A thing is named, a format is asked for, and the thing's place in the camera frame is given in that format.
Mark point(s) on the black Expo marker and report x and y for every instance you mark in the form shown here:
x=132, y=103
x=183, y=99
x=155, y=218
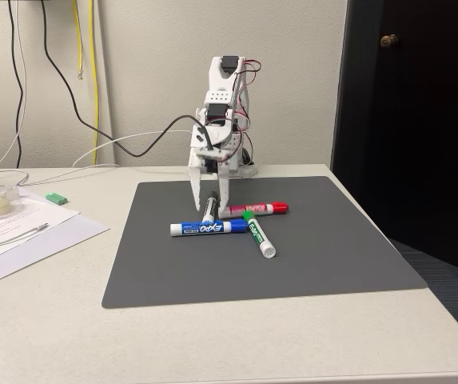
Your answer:
x=209, y=209

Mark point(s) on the red Expo marker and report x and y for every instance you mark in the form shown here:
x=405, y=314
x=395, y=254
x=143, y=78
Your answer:
x=270, y=208

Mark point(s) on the blue Expo marker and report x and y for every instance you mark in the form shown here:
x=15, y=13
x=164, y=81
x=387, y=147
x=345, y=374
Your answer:
x=204, y=228

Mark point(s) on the green Expo marker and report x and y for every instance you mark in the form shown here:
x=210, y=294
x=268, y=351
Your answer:
x=257, y=236

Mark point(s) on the grey rubber mat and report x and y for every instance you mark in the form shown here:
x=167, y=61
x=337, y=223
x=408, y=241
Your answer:
x=212, y=272

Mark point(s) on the small green block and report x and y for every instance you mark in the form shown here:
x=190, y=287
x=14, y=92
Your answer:
x=56, y=198

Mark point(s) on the blank pale paper sheet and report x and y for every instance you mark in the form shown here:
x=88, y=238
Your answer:
x=52, y=244

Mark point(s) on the white printed paper sheet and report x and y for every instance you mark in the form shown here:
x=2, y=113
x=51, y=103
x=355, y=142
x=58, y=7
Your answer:
x=33, y=216

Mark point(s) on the brass door knob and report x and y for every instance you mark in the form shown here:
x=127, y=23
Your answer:
x=389, y=41

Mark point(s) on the dark door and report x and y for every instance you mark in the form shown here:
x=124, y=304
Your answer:
x=432, y=140

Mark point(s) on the white gripper camera box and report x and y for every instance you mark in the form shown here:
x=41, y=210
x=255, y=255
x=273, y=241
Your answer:
x=217, y=154

